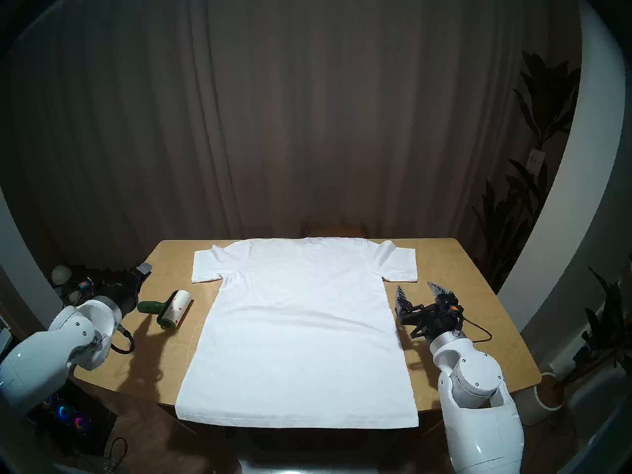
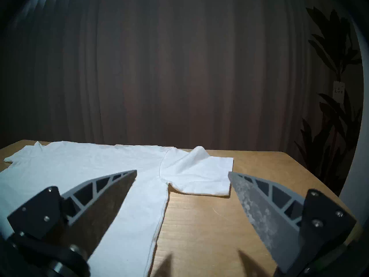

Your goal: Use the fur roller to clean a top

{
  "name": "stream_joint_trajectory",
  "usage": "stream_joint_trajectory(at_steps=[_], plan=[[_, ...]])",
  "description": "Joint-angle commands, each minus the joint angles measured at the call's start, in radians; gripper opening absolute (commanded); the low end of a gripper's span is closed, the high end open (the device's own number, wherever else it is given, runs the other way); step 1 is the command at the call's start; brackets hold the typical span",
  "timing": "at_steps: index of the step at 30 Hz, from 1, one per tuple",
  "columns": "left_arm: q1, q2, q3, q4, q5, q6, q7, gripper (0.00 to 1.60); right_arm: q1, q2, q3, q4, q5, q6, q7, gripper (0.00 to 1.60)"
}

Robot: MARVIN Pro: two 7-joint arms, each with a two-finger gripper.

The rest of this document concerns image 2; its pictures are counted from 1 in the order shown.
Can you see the white curved arch pillar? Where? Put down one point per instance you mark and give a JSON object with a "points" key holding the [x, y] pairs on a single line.
{"points": [[361, 149]]}

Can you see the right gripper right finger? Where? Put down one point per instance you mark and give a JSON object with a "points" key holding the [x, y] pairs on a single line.
{"points": [[271, 215]]}

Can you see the brown pleated curtain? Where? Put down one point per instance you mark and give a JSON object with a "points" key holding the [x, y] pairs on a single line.
{"points": [[173, 63]]}

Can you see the tall dark leafy plant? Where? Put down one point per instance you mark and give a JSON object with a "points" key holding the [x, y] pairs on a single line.
{"points": [[334, 37]]}

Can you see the white plant tag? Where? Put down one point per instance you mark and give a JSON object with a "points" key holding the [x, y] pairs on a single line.
{"points": [[338, 90]]}

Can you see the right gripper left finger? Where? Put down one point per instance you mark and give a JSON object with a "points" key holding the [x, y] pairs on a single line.
{"points": [[96, 207]]}

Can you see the white t-shirt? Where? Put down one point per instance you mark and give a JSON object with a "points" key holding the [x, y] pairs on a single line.
{"points": [[86, 164]]}

